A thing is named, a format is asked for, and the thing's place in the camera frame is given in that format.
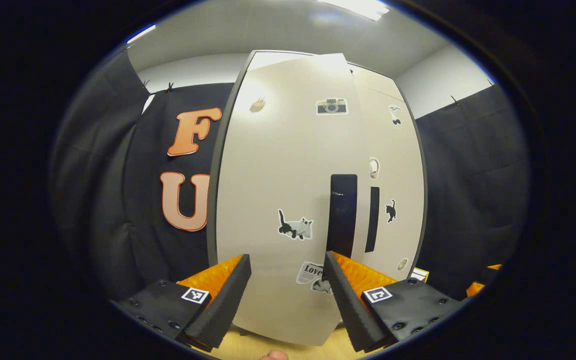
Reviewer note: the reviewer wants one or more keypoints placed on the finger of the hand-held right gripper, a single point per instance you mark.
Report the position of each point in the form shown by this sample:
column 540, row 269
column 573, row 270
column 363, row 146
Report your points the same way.
column 475, row 289
column 495, row 267

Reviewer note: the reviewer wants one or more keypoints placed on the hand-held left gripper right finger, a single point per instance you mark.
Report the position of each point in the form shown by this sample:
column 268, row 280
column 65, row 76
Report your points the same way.
column 348, row 305

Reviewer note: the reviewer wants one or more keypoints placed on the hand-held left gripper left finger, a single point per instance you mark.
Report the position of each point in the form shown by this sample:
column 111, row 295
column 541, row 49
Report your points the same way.
column 223, row 305

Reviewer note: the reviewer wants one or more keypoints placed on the white shoe cabinet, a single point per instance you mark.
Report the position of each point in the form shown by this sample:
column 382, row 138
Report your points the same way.
column 213, row 240

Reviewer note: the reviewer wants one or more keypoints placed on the white door grey cat sticker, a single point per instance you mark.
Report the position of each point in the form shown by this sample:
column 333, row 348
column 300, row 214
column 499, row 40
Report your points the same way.
column 278, row 170

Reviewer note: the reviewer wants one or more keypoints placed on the white door black cat sticker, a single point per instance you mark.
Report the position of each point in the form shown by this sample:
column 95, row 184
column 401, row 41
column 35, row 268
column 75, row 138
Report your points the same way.
column 403, row 150

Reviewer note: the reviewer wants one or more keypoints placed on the small cloth clip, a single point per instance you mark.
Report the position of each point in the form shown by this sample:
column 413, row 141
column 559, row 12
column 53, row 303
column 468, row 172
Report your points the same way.
column 170, row 87
column 147, row 85

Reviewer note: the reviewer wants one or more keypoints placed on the ceiling panel light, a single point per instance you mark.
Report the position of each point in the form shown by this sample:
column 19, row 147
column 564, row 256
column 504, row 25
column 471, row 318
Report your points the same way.
column 358, row 7

